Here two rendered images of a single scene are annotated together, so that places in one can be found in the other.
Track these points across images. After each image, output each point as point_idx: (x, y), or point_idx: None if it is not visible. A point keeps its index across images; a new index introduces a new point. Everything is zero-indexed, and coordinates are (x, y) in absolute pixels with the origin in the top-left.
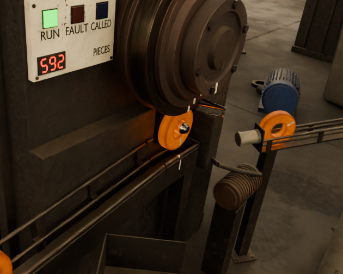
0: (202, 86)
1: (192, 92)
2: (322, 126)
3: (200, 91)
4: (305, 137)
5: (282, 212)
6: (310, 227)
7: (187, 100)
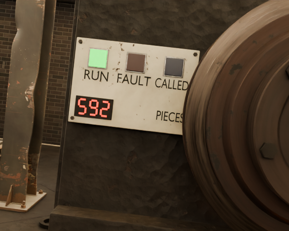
0: (286, 188)
1: None
2: None
3: (282, 195)
4: None
5: None
6: None
7: None
